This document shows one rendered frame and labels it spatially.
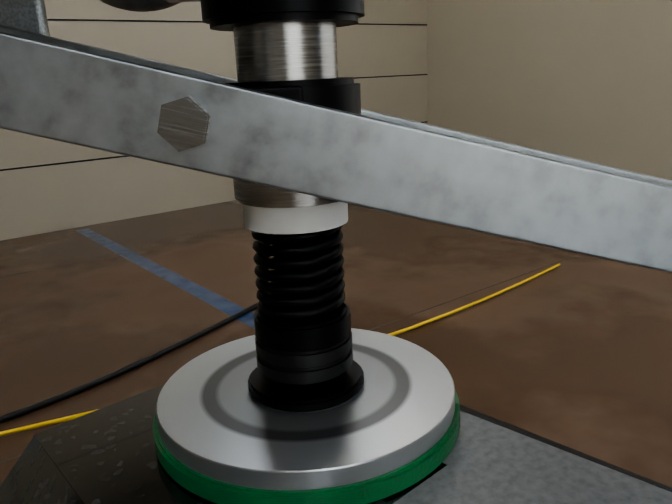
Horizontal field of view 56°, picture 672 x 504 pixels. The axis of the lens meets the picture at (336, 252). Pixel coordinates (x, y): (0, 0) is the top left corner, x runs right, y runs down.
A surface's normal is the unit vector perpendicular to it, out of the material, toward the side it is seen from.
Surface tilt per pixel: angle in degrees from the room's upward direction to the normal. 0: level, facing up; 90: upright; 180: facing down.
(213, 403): 0
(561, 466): 0
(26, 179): 90
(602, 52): 90
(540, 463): 0
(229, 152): 90
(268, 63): 90
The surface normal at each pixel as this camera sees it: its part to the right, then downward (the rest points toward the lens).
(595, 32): -0.79, 0.20
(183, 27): 0.62, 0.19
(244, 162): 0.04, 0.27
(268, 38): -0.25, 0.27
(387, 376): -0.04, -0.96
